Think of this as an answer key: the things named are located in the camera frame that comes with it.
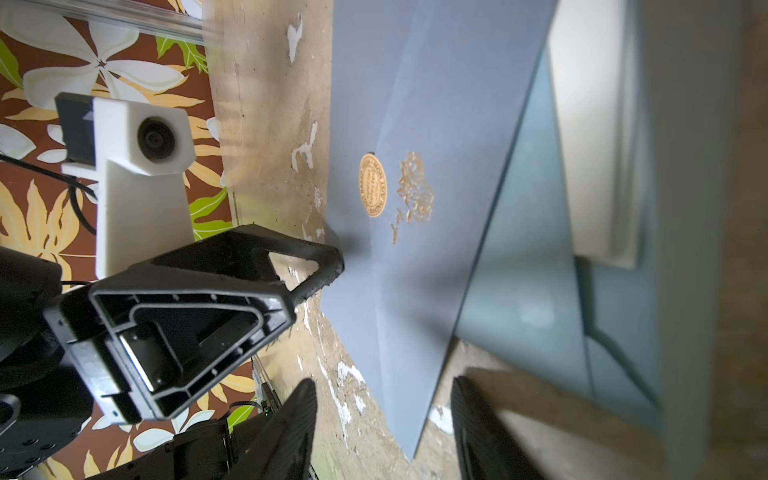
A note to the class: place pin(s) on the light blue envelope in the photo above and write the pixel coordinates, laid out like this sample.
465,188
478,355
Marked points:
600,269

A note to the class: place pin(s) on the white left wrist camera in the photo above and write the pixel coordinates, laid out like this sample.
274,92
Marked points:
137,155

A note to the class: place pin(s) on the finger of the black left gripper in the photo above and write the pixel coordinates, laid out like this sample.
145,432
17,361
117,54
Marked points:
240,261

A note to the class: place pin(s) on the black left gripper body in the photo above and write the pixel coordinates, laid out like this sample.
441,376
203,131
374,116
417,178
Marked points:
150,341

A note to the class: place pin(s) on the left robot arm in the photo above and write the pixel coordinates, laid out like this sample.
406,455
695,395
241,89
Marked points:
43,399

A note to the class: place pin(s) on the aluminium frame post left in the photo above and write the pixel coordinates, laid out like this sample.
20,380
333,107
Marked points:
147,19

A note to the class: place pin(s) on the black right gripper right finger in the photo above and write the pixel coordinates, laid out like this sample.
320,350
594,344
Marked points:
485,449

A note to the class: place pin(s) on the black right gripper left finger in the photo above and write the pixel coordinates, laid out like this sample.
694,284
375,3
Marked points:
278,446

